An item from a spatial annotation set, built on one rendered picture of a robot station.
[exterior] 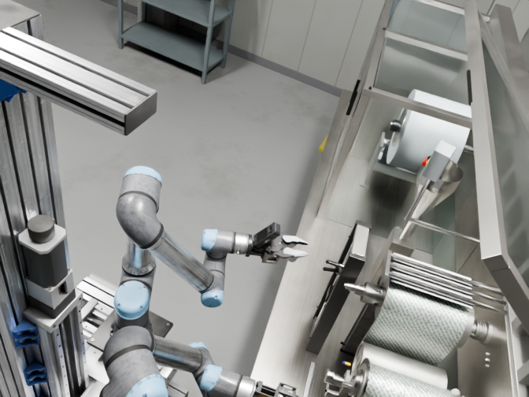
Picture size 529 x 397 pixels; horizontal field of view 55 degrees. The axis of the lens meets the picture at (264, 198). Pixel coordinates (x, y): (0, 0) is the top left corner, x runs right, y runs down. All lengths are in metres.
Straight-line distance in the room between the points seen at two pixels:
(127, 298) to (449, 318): 1.01
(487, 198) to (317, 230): 1.48
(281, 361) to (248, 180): 2.16
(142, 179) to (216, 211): 2.02
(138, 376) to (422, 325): 0.79
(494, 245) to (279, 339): 1.23
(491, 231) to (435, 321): 0.74
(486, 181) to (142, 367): 0.86
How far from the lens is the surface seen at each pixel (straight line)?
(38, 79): 0.94
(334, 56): 4.98
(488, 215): 0.88
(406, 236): 2.02
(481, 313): 1.76
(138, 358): 1.31
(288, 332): 1.95
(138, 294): 1.79
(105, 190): 3.65
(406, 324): 1.56
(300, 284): 2.09
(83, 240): 3.34
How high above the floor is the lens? 2.52
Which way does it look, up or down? 43 degrees down
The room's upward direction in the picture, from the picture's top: 15 degrees clockwise
